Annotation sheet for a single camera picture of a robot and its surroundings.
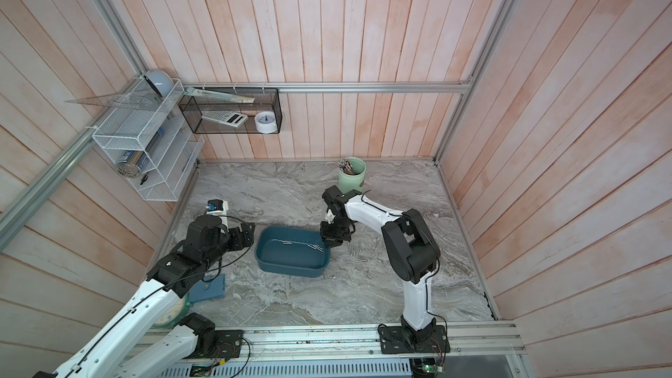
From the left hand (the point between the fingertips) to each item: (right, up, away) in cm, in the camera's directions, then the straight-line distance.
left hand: (242, 230), depth 78 cm
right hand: (+25, -7, +13) cm, 29 cm away
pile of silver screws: (+13, -7, +15) cm, 21 cm away
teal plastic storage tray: (+16, -11, +15) cm, 25 cm away
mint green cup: (+35, +18, +19) cm, 44 cm away
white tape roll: (+3, +37, +17) cm, 41 cm away
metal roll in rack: (-33, +18, -2) cm, 37 cm away
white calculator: (-10, +39, +20) cm, 45 cm away
